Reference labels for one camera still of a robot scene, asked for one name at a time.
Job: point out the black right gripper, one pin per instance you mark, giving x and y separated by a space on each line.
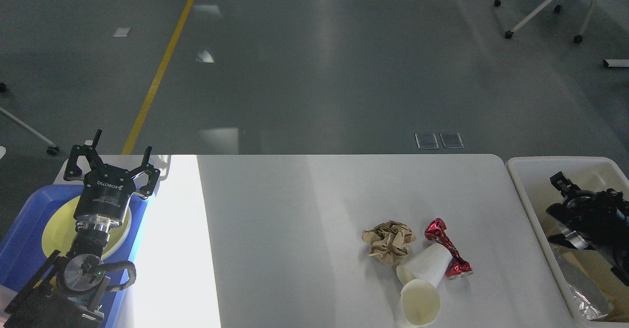
570 215

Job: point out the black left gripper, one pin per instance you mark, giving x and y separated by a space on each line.
107 190

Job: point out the yellow translucent plate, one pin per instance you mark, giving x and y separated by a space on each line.
60 230

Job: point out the square aluminium foil tray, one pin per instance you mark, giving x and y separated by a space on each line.
588 298

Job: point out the white paper cup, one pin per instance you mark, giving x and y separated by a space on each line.
429 265
419 305

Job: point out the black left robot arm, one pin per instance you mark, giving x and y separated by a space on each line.
66 290

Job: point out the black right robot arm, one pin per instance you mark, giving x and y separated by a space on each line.
592 221

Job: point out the white plastic waste bin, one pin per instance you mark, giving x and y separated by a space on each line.
530 175

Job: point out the white office chair left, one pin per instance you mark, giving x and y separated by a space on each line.
52 148

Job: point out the blue plastic tray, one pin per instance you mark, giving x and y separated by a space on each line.
22 255

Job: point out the right floor socket cover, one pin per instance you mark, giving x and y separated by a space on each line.
451 140

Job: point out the floor socket cover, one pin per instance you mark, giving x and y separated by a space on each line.
451 140
427 141

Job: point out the red crumpled wrapper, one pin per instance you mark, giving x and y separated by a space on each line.
458 267

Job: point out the white bar on floor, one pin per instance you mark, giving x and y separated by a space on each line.
615 63

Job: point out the left floor socket cover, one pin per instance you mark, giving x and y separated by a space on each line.
427 141

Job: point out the crumpled brown paper ball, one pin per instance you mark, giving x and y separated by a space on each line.
389 242

